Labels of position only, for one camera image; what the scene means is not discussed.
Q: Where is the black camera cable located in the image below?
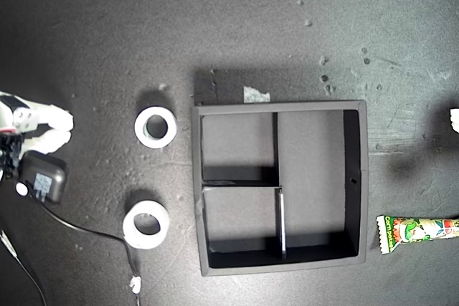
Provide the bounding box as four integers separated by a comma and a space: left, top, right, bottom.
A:
31, 181, 141, 306

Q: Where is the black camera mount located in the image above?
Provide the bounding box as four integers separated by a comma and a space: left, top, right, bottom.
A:
0, 131, 21, 180

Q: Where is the thin loose wire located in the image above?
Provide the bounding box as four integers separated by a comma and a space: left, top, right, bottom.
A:
0, 229, 48, 306

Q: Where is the torn masking tape scrap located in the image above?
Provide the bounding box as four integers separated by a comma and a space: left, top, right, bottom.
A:
243, 85, 271, 103

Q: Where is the black compartment tray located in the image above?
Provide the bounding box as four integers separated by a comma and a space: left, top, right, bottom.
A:
191, 100, 369, 277

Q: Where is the green printed snack bar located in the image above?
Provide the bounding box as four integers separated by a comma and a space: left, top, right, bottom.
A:
375, 214, 459, 255

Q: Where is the white tape roll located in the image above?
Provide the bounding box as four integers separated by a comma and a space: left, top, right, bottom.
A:
122, 200, 170, 249

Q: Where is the white tape roll greenish core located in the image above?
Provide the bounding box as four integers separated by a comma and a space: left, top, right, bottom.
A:
134, 105, 179, 149

